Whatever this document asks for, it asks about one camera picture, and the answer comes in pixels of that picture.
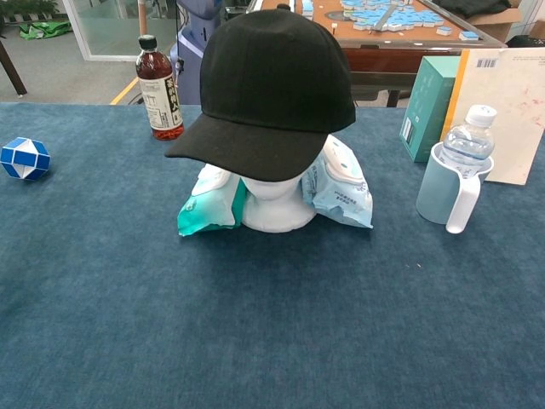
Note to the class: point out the black baseball cap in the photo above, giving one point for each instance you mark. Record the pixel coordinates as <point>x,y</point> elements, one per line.
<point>272,85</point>

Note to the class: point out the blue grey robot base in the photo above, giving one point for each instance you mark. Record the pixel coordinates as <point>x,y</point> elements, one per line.
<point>191,64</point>

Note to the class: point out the white foam mannequin head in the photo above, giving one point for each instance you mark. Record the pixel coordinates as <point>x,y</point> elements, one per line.
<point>277,213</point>

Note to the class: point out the green wet wipes pack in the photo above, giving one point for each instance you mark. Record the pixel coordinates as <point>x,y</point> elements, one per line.
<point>208,209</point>

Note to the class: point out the light blue wet wipes pack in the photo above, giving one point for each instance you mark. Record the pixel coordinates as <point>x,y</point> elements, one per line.
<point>345,196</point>

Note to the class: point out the blue felt tablecloth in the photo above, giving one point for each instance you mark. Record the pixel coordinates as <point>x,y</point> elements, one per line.
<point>272,319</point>

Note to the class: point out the brown tea bottle black cap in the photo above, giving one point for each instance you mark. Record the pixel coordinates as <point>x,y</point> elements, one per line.
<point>161,93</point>

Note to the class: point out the teal cardboard box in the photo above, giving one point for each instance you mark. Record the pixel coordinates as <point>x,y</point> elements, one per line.
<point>426,111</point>

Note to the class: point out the brown mahjong table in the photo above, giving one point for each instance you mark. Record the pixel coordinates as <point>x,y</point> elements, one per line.
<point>383,59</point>

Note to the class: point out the clear plastic water bottle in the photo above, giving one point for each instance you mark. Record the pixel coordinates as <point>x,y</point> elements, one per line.
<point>468,145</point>

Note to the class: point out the white framed glass partition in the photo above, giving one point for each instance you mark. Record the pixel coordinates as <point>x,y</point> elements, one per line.
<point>87,53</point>

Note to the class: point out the blue white mahjong tile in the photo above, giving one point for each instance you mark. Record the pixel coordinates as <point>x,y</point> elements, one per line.
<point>444,30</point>
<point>468,35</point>

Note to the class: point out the blue white snake puzzle ball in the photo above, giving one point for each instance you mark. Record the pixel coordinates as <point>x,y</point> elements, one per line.
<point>23,158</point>

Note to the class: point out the cream book orange spine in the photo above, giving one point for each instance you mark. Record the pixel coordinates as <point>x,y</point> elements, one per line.
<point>515,111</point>

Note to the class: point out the black cloth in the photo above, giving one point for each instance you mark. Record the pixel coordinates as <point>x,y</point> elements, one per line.
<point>472,6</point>

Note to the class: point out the green bag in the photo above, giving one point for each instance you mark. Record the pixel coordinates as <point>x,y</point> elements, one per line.
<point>44,30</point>

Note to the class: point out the brown cardboard box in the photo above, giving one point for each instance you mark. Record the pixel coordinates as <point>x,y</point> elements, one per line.
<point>498,23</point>

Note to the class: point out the dark table leg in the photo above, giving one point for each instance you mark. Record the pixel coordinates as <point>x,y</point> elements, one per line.
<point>13,68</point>

